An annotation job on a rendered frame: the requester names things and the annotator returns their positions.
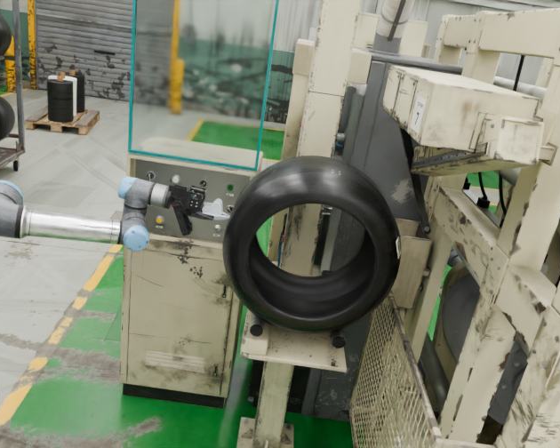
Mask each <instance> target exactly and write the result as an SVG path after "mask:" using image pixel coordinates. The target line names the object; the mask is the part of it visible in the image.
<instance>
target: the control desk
mask: <svg viewBox="0 0 560 448"><path fill-rule="evenodd" d="M262 157H263V152H260V156H259V163H258V170H257V171H250V170H244V169H237V168H232V167H226V166H219V165H213V164H202V163H196V162H190V161H184V160H178V159H171V158H166V157H160V156H148V155H142V154H136V153H130V152H129V153H128V154H126V177H132V178H139V179H140V180H146V181H150V182H154V183H157V184H161V185H165V186H168V187H169V186H170V185H171V184H172V182H175V183H176V185H179V186H182V187H186V188H187V187H188V186H190V185H193V186H197V187H200V188H206V191H205V194H206V196H205V200H204V204H205V203H213V202H214V201H215V200H216V199H217V198H219V199H221V201H222V209H223V212H224V213H226V214H228V215H230V214H231V213H232V210H233V207H234V205H235V202H236V200H237V198H238V197H239V195H240V193H241V192H242V190H243V189H244V187H245V186H246V185H247V184H248V183H249V181H250V180H251V179H252V178H254V177H255V176H256V175H257V174H258V173H260V170H261V163H262ZM188 219H189V222H190V224H191V226H192V231H191V233H190V235H187V236H183V235H182V233H181V231H180V225H179V222H178V221H177V218H176V215H175V212H174V210H173V208H172V205H171V207H170V209H165V208H159V207H155V206H152V205H148V208H147V214H146V222H147V228H148V232H149V242H148V245H147V246H146V248H144V249H143V250H141V251H138V252H133V251H130V250H129V249H127V248H126V247H125V245H124V269H123V298H122V326H121V354H120V383H123V395H126V396H137V397H144V398H150V399H156V400H163V401H169V402H175V403H183V404H194V405H201V406H207V407H213V408H220V409H224V404H225V400H226V398H228V391H229V387H230V382H231V378H232V373H233V369H234V364H235V360H236V352H237V345H238V338H239V332H240V324H241V317H242V311H243V303H242V302H241V301H240V299H238V298H237V296H236V294H235V292H234V291H233V289H232V287H231V285H230V283H229V280H228V277H227V274H226V270H225V267H224V263H223V256H222V244H223V237H224V232H225V229H226V226H227V224H228V219H226V220H201V219H198V218H195V217H190V216H188Z"/></svg>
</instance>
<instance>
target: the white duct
mask: <svg viewBox="0 0 560 448"><path fill-rule="evenodd" d="M400 2H401V0H385V3H384V5H383V7H382V9H381V14H380V19H379V22H378V26H377V29H376V30H377V33H378V34H379V35H381V36H382V35H384V36H386V37H388V36H389V33H390V30H391V28H392V26H393V22H394V20H395V17H396V13H397V10H398V7H399V5H400ZM414 2H415V0H406V2H405V5H404V8H403V11H402V14H401V17H400V20H399V22H398V24H397V27H396V32H395V34H394V37H397V38H400V37H402V35H403V32H404V29H405V26H406V23H407V21H408V19H409V18H410V13H411V11H412V7H413V5H414ZM394 37H393V38H394Z"/></svg>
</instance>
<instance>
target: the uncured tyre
mask: <svg viewBox="0 0 560 448"><path fill-rule="evenodd" d="M348 166H349V168H348ZM275 169H277V172H273V173H271V172H272V171H274V170H275ZM330 169H333V170H337V171H340V172H342V176H340V175H337V174H333V173H330ZM270 173H271V174H270ZM299 204H325V205H329V206H332V207H335V208H338V209H340V210H342V211H344V212H346V213H348V214H349V215H351V216H352V217H354V218H355V219H356V220H357V221H359V222H360V223H361V225H362V226H363V227H364V238H363V241H362V243H361V245H360V247H359V249H358V251H357V252H356V254H355V256H354V257H353V258H352V259H351V260H350V261H349V262H348V263H347V264H346V265H344V266H343V267H342V268H339V269H338V270H336V271H334V272H331V273H330V274H326V275H323V276H297V275H294V274H291V273H288V272H286V271H284V270H282V269H280V268H279V267H278V266H276V265H275V264H274V263H273V262H272V261H271V260H270V259H269V258H268V257H267V256H266V255H265V253H264V252H263V251H262V249H261V247H260V244H259V241H258V237H257V231H258V230H259V228H260V227H261V226H262V225H263V224H264V223H265V222H266V221H267V220H268V219H269V218H270V217H272V216H273V215H275V214H276V213H278V212H280V211H282V210H284V209H286V208H289V207H292V206H295V205H299ZM398 237H399V242H400V249H401V238H400V233H399V229H398V226H397V224H396V220H395V218H394V215H393V213H392V211H391V210H390V208H389V206H388V203H387V201H386V199H385V197H384V195H382V193H381V191H380V190H379V188H378V187H377V186H376V184H375V183H374V182H373V181H372V180H371V179H370V178H369V177H368V176H367V175H365V174H364V173H363V172H361V171H360V170H358V169H357V168H355V167H354V166H352V165H351V164H347V163H345V162H343V161H341V160H338V159H334V158H330V157H326V156H296V157H292V158H288V159H285V160H283V161H280V162H278V163H275V164H272V165H270V166H269V167H267V168H266V169H264V170H263V171H261V172H260V173H258V174H257V175H256V176H255V177H254V178H252V179H251V180H250V181H249V183H248V184H247V185H246V186H245V187H244V189H243V190H242V192H241V193H240V195H239V197H238V198H237V200H236V202H235V205H234V207H233V210H232V213H231V214H230V217H229V219H228V224H227V226H226V229H225V232H224V237H223V244H222V256H223V263H224V267H225V270H226V274H227V277H228V280H229V283H230V285H231V287H232V289H233V291H234V292H235V294H236V296H237V298H238V299H240V301H241V302H242V303H243V304H244V305H245V306H246V307H247V308H248V309H249V310H250V311H251V312H252V313H253V314H254V315H256V316H257V317H258V318H260V319H261V320H263V321H265V322H266V323H268V324H271V325H273V326H275V327H277V328H280V329H283V330H286V331H289V332H298V333H325V332H334V331H338V330H340V329H343V328H346V327H348V326H350V325H352V324H355V323H357V322H359V321H360V320H362V319H364V318H365V317H367V316H368V315H370V314H371V312H373V310H375V309H376V308H377V307H378V306H379V305H380V304H381V302H382V301H384V299H385V298H386V297H387V295H388V293H389V292H390V290H391V288H392V286H393V284H394V282H395V280H396V276H397V273H398V269H399V265H400V260H401V255H400V257H399V259H398V257H397V249H396V240H397V238H398Z"/></svg>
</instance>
